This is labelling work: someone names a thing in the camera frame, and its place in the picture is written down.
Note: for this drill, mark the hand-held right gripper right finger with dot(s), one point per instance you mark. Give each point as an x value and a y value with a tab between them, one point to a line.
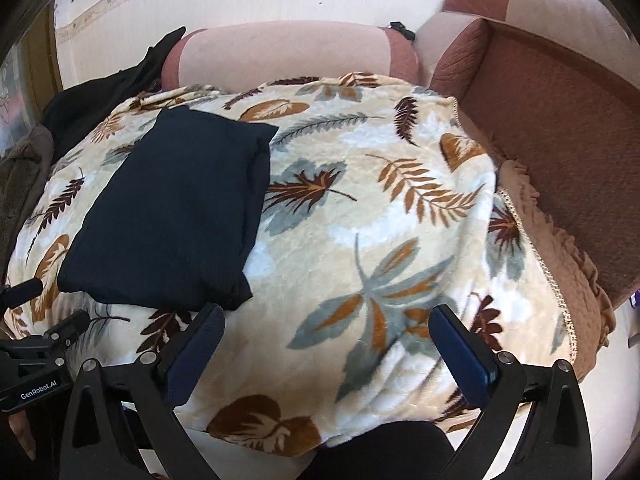
460	355

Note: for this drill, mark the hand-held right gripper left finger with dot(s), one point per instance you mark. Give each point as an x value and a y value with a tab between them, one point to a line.
195	352

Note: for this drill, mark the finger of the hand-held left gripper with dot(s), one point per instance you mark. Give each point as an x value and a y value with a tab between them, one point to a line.
22	292
65	330

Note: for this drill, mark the navy pinstriped garment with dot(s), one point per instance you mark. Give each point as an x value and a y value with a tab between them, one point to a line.
165	210

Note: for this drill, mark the grey-brown fuzzy cloth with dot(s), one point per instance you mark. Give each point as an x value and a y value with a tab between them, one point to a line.
20	185

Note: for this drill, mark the person's black pants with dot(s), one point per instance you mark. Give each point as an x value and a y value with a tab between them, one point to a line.
380	450

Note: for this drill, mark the brown frilly sofa cover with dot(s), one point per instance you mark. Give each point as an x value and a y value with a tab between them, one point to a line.
555	260

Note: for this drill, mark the leaf print fleece blanket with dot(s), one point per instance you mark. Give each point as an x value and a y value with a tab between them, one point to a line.
375	220

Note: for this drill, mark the small purple object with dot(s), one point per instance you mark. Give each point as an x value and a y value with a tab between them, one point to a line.
635	300

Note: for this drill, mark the black cloth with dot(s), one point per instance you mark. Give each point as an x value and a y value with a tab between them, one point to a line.
100	95

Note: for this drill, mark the brown and pink sofa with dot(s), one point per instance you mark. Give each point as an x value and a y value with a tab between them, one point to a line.
550	135

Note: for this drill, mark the small black object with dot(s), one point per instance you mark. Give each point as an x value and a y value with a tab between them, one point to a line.
402	31

